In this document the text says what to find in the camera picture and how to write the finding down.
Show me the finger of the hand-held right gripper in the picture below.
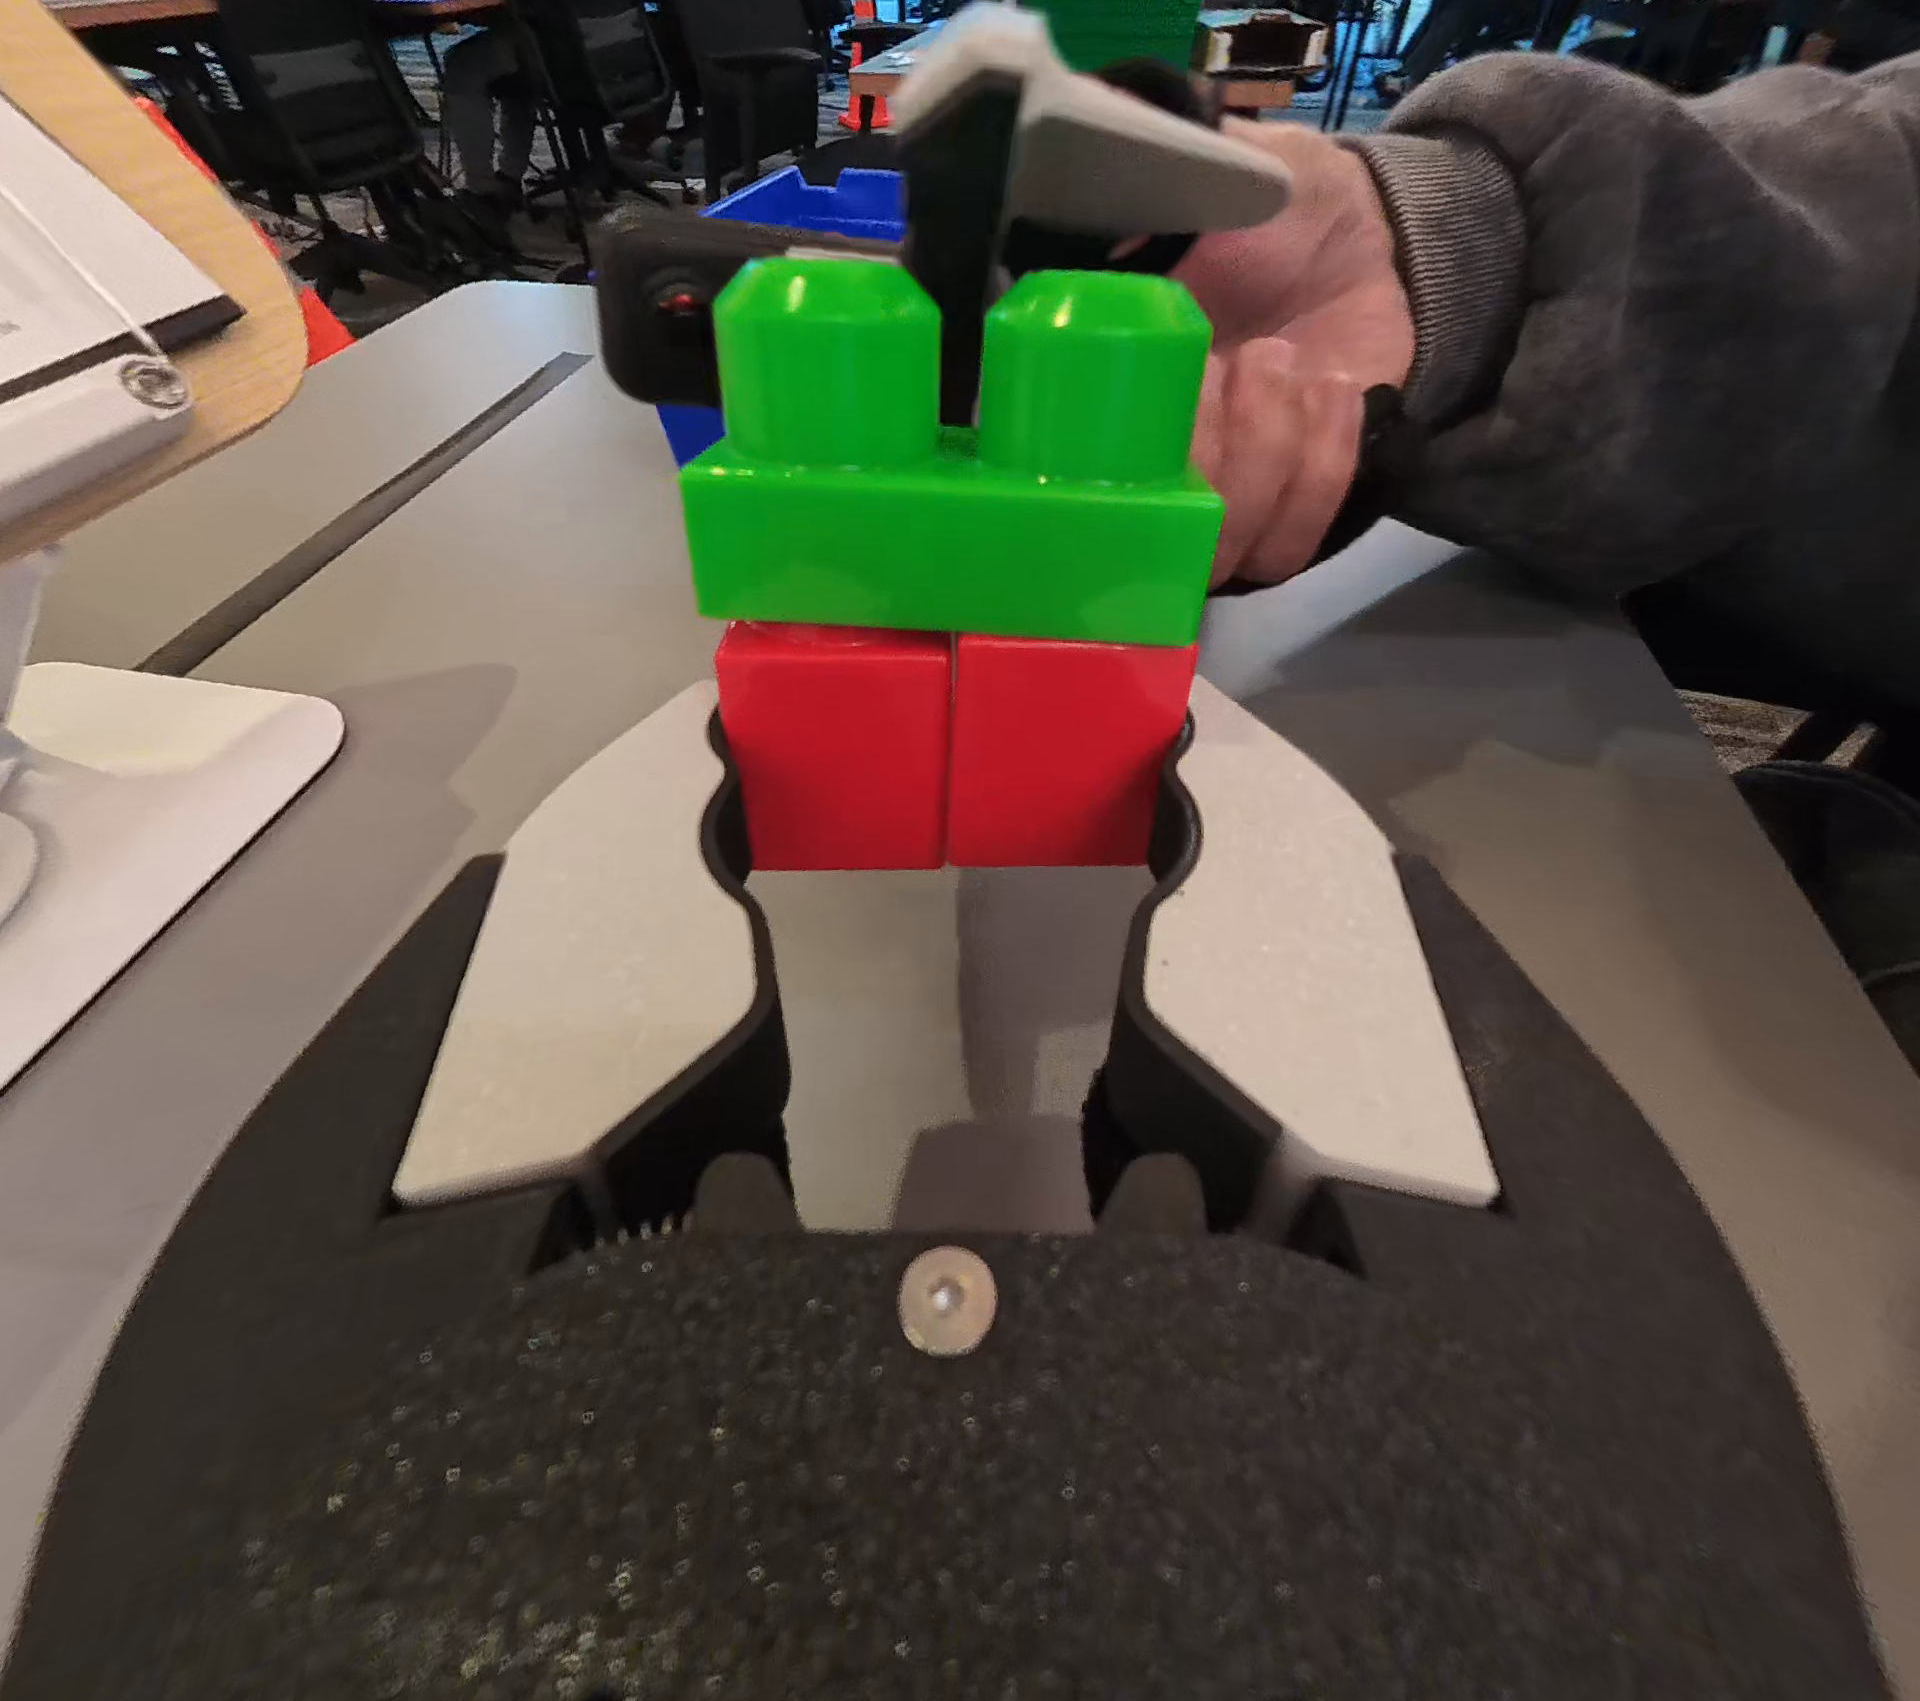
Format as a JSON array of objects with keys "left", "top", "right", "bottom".
[
  {"left": 1013, "top": 73, "right": 1297, "bottom": 237},
  {"left": 898, "top": 4, "right": 1078, "bottom": 436}
]

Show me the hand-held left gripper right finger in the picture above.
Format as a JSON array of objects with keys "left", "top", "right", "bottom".
[{"left": 1083, "top": 679, "right": 1503, "bottom": 1250}]

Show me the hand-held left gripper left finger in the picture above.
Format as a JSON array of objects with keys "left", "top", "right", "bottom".
[{"left": 392, "top": 679, "right": 793, "bottom": 1240}]

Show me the blue plastic bin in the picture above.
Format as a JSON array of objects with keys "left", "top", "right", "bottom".
[{"left": 660, "top": 162, "right": 913, "bottom": 473}]

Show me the red one-stud building block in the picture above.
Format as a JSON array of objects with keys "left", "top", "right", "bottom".
[
  {"left": 949, "top": 634, "right": 1201, "bottom": 870},
  {"left": 714, "top": 620, "right": 957, "bottom": 870}
]

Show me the green two-stud building block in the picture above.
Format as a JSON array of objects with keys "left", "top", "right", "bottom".
[{"left": 677, "top": 259, "right": 1227, "bottom": 647}]

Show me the person's right forearm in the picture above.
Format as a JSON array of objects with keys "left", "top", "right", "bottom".
[{"left": 1341, "top": 52, "right": 1920, "bottom": 623}]

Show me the person's right hand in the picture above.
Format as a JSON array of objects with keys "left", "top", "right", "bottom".
[{"left": 1193, "top": 122, "right": 1419, "bottom": 595}]

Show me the black and white tray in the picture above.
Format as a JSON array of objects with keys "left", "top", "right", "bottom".
[{"left": 1208, "top": 7, "right": 1334, "bottom": 78}]

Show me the white document stand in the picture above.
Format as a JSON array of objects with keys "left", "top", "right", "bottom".
[{"left": 0, "top": 0, "right": 351, "bottom": 1092}]

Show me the brown wooden table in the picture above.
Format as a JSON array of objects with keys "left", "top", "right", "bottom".
[{"left": 44, "top": 0, "right": 511, "bottom": 38}]

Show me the dark grey desk cable cover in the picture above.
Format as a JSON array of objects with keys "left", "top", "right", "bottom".
[{"left": 136, "top": 351, "right": 599, "bottom": 679}]

